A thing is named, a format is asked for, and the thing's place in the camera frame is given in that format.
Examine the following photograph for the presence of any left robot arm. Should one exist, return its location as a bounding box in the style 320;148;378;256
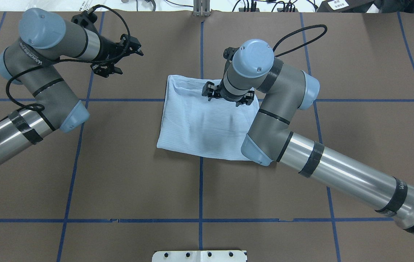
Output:
0;4;143;165

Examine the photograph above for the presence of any clear plastic bag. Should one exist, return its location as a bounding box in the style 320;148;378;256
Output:
25;0;106;12

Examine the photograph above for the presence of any braided black arm cable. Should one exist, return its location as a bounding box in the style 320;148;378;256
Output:
272;24;328;59

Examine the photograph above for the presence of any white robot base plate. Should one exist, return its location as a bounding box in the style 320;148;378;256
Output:
152;250;248;262

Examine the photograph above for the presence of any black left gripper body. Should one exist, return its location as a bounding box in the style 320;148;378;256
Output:
72;10;144;78

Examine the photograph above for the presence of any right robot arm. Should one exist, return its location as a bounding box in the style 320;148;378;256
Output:
202;39;414;234

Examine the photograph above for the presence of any light blue button shirt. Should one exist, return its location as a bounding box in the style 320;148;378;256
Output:
156;75;260;161

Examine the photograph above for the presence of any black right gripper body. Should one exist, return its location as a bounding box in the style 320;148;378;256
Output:
202;82;255;107

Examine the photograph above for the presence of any grey aluminium frame post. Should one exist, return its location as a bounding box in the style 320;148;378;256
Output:
193;0;211;17

